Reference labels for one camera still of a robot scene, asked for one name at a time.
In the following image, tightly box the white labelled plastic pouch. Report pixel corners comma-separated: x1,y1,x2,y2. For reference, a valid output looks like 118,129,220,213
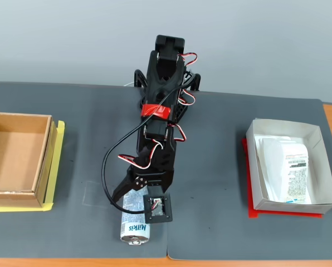
254,135,313,204

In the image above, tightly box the black perforated base bracket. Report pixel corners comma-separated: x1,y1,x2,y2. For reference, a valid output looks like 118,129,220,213
173,96,189,123

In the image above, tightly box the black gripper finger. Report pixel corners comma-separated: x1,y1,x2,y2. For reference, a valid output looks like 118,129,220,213
111,171,136,206

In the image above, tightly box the red paper sheet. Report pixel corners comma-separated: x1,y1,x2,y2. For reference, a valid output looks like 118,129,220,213
241,138,323,220

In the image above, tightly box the white cardboard box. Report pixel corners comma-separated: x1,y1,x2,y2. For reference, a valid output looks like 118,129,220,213
245,118,332,215

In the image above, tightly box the red tape strip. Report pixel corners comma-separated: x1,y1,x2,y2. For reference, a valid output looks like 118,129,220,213
140,103,173,121

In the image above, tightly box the black table clamp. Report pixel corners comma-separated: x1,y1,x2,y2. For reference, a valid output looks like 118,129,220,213
134,68,149,90
187,72,202,92

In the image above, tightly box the white Milkis drink can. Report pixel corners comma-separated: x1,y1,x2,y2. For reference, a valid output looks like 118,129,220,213
119,189,152,245

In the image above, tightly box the red white black servo wire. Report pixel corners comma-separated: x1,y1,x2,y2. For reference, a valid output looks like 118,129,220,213
117,141,163,170
170,123,188,143
178,88,197,107
176,52,199,68

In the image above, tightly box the brown cardboard box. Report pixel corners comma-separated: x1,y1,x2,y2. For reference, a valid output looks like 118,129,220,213
0,112,58,209

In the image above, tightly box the grey textured table mat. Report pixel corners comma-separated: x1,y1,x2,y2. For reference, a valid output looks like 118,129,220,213
165,90,332,261
0,82,169,259

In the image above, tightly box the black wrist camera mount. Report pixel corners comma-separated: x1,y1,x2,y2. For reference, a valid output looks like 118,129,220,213
143,185,174,225

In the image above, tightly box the yellow paper sheet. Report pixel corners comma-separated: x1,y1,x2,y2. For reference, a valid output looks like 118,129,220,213
0,120,66,214

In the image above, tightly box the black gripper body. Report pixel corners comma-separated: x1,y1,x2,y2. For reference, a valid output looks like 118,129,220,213
128,139,177,193

